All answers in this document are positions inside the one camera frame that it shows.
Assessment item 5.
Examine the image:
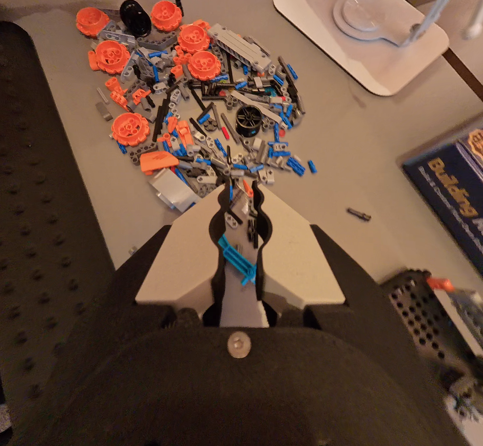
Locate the white panel piece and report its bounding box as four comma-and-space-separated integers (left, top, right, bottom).
149, 169, 198, 211

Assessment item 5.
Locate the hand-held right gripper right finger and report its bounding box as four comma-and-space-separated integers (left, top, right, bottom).
255, 186, 346, 327

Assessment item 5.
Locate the blue cardboard kit box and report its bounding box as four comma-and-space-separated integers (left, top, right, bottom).
402, 118, 483, 277

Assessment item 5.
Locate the pile of plastic building pieces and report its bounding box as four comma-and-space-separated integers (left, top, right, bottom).
76, 0, 319, 224

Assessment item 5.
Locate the white book stand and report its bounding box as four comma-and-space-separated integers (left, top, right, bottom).
273, 0, 483, 97

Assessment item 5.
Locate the black spoked wheel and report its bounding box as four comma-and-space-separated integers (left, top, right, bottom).
234, 105, 265, 136

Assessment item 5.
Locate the long grey frame piece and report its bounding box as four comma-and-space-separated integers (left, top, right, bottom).
206, 24, 274, 73

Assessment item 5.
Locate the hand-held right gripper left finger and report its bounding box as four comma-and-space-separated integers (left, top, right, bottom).
136, 186, 231, 326

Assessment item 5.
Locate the turquoise connector piece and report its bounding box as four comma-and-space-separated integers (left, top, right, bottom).
218, 235, 257, 287

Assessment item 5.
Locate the orange panel piece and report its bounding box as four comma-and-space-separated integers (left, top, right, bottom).
140, 151, 180, 175

